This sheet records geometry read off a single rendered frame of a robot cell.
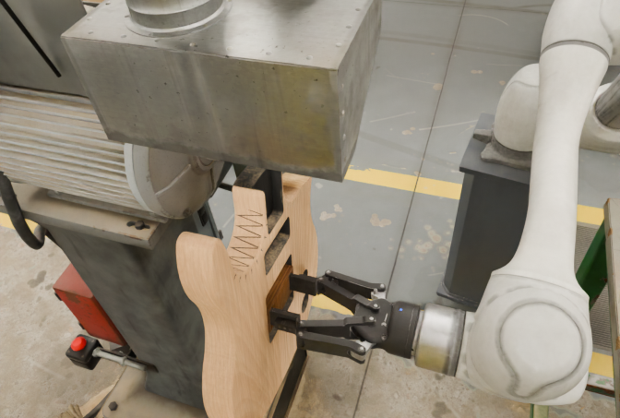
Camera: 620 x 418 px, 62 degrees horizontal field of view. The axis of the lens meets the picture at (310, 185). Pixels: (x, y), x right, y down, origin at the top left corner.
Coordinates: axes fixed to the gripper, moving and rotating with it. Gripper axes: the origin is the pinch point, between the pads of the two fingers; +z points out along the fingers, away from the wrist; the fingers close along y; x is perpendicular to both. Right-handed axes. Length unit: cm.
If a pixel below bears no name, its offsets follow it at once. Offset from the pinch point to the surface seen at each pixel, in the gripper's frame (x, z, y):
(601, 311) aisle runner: -89, -79, 110
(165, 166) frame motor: 18.9, 18.3, 2.1
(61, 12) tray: 41.0, 26.5, -1.1
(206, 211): -19, 37, 38
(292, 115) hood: 35.3, -5.9, -8.0
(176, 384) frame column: -69, 44, 20
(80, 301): -32, 58, 12
